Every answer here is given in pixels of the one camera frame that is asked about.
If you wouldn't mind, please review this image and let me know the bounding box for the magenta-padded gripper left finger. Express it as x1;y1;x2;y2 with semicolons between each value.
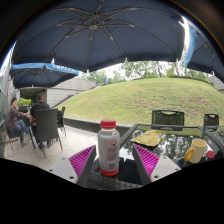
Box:
47;144;98;188

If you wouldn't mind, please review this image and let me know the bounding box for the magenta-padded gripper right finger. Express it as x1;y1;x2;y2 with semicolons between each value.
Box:
131;143;182;186

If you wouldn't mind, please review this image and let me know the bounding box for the red-capped clear drink bottle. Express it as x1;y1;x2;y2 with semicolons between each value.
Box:
97;119;121;177

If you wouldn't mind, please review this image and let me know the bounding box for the yellow snack packet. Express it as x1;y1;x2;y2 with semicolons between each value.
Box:
129;129;165;148

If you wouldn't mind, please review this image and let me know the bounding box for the pale yellow mug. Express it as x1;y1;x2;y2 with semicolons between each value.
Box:
183;137;208;165

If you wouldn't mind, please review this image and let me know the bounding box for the dark slatted plastic chair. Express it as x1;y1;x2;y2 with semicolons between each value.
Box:
151;109;185;131
203;113;220;128

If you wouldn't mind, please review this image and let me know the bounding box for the grey concrete building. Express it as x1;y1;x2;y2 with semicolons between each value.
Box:
19;77;97;108

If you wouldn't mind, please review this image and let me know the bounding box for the navy umbrella with lettered band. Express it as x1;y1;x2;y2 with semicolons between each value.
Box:
9;62;80;90

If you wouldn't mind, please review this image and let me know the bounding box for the grey sloped-roof building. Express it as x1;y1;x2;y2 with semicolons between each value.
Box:
208;75;224;95

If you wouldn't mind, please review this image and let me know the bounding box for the large navy patio umbrella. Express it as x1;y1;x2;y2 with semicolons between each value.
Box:
11;0;186;73

